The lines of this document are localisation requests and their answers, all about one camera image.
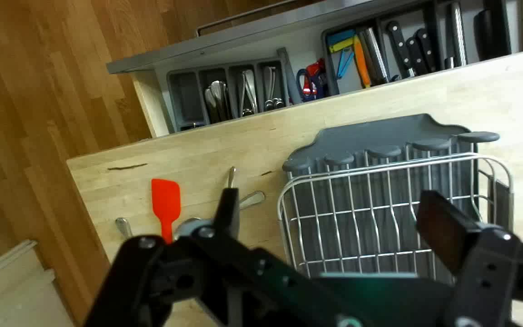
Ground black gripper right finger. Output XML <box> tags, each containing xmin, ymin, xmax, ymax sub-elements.
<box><xmin>416</xmin><ymin>189</ymin><xmax>523</xmax><ymax>327</ymax></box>

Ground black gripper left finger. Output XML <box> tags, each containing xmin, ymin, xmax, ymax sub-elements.
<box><xmin>85</xmin><ymin>187</ymin><xmax>336</xmax><ymax>327</ymax></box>

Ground silver fork stack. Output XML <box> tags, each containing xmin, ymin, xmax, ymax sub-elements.
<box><xmin>238</xmin><ymin>67</ymin><xmax>261</xmax><ymax>116</ymax></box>
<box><xmin>263</xmin><ymin>62</ymin><xmax>285</xmax><ymax>111</ymax></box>

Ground red silicone spatula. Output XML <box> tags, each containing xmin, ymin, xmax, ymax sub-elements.
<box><xmin>149</xmin><ymin>176</ymin><xmax>183</xmax><ymax>245</ymax></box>

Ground grey cutlery organiser tray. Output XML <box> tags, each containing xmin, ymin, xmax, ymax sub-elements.
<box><xmin>165</xmin><ymin>47</ymin><xmax>305</xmax><ymax>134</ymax></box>

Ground silver spoon stack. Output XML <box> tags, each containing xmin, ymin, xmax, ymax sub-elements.
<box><xmin>203</xmin><ymin>78</ymin><xmax>232</xmax><ymax>125</ymax></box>

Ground open kitchen drawer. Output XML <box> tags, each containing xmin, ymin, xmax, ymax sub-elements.
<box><xmin>105</xmin><ymin>0</ymin><xmax>523</xmax><ymax>140</ymax></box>

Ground steel sharpening rod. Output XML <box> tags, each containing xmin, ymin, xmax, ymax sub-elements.
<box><xmin>445</xmin><ymin>0</ymin><xmax>470</xmax><ymax>69</ymax></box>

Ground dark utensil organiser tray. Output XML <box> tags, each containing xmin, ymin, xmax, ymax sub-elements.
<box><xmin>319</xmin><ymin>0</ymin><xmax>521</xmax><ymax>98</ymax></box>

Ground black kitchen tool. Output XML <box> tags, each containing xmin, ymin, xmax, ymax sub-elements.
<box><xmin>474</xmin><ymin>0</ymin><xmax>514</xmax><ymax>62</ymax></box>

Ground orange kitchen tool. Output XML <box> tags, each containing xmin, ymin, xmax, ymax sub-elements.
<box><xmin>352</xmin><ymin>35</ymin><xmax>374</xmax><ymax>91</ymax></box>

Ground steel kitchen utensil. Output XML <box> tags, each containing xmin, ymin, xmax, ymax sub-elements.
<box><xmin>363</xmin><ymin>25</ymin><xmax>390</xmax><ymax>84</ymax></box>

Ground blue and yellow kitchen tool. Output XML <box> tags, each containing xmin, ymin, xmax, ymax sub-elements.
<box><xmin>325</xmin><ymin>31</ymin><xmax>356</xmax><ymax>82</ymax></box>

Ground grey dish rack with wire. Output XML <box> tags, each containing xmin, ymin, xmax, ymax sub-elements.
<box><xmin>276</xmin><ymin>113</ymin><xmax>515</xmax><ymax>283</ymax></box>

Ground black handled kitchen knife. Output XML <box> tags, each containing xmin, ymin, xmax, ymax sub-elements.
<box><xmin>385</xmin><ymin>20</ymin><xmax>412</xmax><ymax>80</ymax></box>
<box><xmin>403</xmin><ymin>35</ymin><xmax>425</xmax><ymax>76</ymax></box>
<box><xmin>414</xmin><ymin>27</ymin><xmax>437</xmax><ymax>73</ymax></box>

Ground blue handled scissors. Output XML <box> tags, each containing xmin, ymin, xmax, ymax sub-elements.
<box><xmin>296</xmin><ymin>67</ymin><xmax>312</xmax><ymax>102</ymax></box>

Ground red handled scissors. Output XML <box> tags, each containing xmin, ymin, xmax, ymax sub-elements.
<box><xmin>303</xmin><ymin>58</ymin><xmax>330</xmax><ymax>98</ymax></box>

